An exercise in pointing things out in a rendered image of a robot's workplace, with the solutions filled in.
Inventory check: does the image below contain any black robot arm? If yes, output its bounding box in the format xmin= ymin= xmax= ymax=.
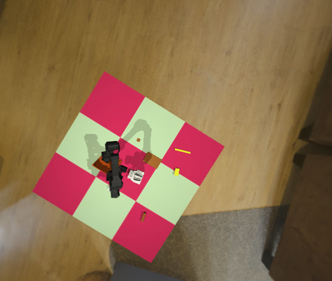
xmin=101 ymin=141 xmax=123 ymax=198

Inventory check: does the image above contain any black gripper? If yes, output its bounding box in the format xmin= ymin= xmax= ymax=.
xmin=119 ymin=165 xmax=127 ymax=180

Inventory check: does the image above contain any yellow block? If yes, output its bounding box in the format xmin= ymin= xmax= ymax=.
xmin=174 ymin=168 xmax=180 ymax=176

